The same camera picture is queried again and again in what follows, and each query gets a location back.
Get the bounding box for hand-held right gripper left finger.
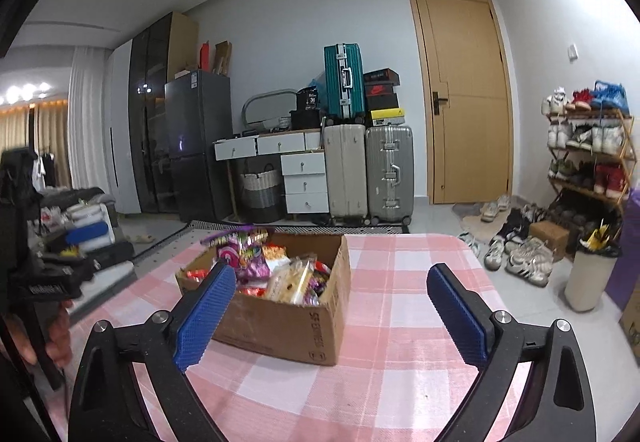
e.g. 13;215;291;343
67;262;237;442

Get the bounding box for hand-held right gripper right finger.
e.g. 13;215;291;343
426;263;596;442

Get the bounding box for purple snack packet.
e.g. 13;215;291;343
200;228;273;283

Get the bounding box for brown cardboard box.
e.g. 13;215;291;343
175;232;351;367

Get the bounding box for beige bear snack packet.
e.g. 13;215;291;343
262;259;313;307

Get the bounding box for orange red chip packet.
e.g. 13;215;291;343
262;245;292;269

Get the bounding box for person's left hand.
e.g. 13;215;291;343
0;299;74;369

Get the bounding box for grey sofa with clutter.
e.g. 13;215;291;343
37;187;136;283

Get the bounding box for pink checked tablecloth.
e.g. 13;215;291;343
65;232;531;442

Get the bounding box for loose floor shoes pile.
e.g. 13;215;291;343
457;205;556;288

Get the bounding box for grey door mat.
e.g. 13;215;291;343
452;202;501;243

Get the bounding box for small cardboard box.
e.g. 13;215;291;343
529;221;571;263

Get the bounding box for beige curtain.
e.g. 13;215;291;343
0;105;68;188

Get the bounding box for woven laundry basket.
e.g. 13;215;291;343
236;165;283;224

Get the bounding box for white trash bin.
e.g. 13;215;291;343
565;242;621;313

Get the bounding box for silver suitcase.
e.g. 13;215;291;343
365;125;415;227

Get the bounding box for white curtain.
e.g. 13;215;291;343
67;47;113;195

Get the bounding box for yellow paper scraps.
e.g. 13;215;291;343
582;219;621;253

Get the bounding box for white drawer desk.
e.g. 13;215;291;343
214;129;328;215

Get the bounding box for dark grey refrigerator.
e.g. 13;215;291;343
164;70;233;223

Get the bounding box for brown paper bag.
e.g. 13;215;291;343
620;282;640;348

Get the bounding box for beige suitcase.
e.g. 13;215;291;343
322;123;368;225

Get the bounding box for dark glass wardrobe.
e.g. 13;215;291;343
129;11;199;214

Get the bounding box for wooden door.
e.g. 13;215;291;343
407;0;515;205

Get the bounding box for yellow white shoebox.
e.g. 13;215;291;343
369;107;406;127

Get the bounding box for assorted racked shoes group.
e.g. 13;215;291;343
542;87;626;198

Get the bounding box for black storage box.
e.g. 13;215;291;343
290;110;323;130

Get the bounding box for wooden shoe rack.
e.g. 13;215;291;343
542;107;636;218

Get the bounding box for teal suitcase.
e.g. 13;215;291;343
323;44;366;120

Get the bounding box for blue mesh bag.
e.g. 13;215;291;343
592;81;628;110

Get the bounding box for grey oval frame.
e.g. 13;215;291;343
241;88;298;129

